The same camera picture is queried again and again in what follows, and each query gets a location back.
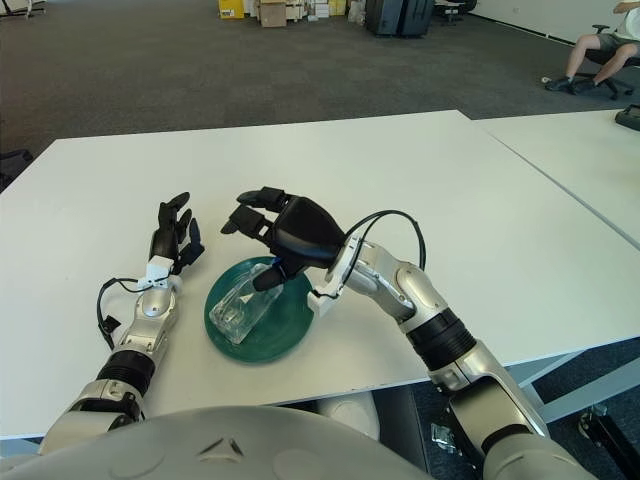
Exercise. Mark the grey robot thigh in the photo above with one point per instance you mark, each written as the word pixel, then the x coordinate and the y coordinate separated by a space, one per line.
pixel 350 412

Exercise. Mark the white plastic bag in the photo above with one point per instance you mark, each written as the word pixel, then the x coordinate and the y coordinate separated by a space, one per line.
pixel 356 14

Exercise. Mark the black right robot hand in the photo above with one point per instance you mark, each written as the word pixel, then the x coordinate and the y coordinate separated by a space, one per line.
pixel 305 235

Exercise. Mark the black equipment case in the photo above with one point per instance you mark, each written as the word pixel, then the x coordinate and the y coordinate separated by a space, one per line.
pixel 415 19
pixel 382 17

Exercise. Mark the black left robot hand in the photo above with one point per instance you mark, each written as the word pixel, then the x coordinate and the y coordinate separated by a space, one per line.
pixel 167 237

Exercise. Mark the stack of white boxes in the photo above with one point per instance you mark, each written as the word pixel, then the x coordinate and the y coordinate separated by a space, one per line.
pixel 325 9

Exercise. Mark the brown cardboard box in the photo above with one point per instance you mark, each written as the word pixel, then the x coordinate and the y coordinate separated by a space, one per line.
pixel 272 14

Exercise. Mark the white table frame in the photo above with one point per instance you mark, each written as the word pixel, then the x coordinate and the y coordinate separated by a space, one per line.
pixel 575 395

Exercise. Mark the empty black office chair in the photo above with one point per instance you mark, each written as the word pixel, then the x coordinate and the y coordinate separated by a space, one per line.
pixel 15 160

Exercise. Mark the seated person in shorts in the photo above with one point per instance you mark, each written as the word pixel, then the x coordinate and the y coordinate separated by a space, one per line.
pixel 582 47

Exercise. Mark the grey robot torso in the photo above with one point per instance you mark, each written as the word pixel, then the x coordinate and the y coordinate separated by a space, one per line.
pixel 225 450

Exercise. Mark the black office chair with person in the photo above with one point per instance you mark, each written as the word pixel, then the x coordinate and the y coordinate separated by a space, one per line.
pixel 600 56

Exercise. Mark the black device on table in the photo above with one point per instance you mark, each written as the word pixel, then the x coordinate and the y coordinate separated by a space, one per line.
pixel 630 117

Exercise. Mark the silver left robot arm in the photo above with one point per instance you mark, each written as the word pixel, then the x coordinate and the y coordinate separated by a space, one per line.
pixel 152 310

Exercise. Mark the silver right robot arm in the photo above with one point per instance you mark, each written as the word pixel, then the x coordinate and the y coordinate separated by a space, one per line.
pixel 415 290

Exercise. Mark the distant white-legged chair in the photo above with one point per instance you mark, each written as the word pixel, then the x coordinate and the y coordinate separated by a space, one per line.
pixel 25 6

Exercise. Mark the yellow cardboard box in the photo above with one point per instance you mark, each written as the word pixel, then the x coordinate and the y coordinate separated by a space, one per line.
pixel 230 9

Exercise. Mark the clear plastic water bottle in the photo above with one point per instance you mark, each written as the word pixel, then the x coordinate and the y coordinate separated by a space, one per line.
pixel 235 312

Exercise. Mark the green round plate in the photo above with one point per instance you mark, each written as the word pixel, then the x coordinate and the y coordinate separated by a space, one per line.
pixel 280 330

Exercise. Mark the distant black office chair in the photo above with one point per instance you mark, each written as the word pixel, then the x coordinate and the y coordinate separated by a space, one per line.
pixel 452 10

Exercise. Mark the black stand base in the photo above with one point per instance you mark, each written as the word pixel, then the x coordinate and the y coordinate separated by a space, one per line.
pixel 607 435

